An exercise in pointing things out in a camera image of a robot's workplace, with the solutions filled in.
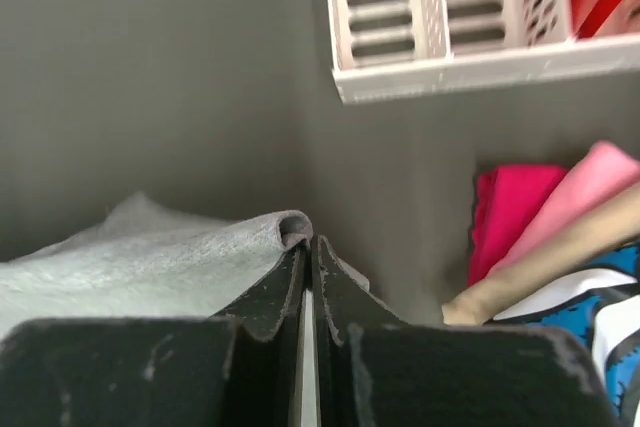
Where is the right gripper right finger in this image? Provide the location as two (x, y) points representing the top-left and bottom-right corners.
(310, 236), (405, 426)

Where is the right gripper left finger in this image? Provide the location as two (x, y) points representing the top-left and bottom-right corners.
(209, 245), (308, 426)

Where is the grey t-shirt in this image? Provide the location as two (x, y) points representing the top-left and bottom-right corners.
(0, 191), (371, 338)

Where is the magenta folded t-shirt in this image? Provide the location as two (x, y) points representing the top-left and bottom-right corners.
(467, 164), (568, 286)

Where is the black daisy print t-shirt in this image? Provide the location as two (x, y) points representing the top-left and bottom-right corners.
(491, 242), (639, 426)

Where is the white file organizer rack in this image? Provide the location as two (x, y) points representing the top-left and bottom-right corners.
(327, 0), (639, 104)

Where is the beige folded t-shirt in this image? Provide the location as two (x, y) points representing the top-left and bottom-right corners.
(442, 184), (639, 326)

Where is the light pink folded t-shirt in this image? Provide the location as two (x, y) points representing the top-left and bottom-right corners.
(489, 141), (639, 274)

